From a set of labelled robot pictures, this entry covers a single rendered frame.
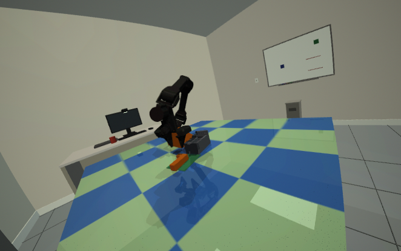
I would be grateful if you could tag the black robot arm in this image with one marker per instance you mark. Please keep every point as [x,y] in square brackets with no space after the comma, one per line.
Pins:
[169,98]

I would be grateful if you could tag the orange l-shaped part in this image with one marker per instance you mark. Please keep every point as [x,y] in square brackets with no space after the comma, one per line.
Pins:
[181,159]

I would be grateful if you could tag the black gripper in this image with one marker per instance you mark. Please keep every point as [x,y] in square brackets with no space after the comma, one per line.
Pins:
[181,131]

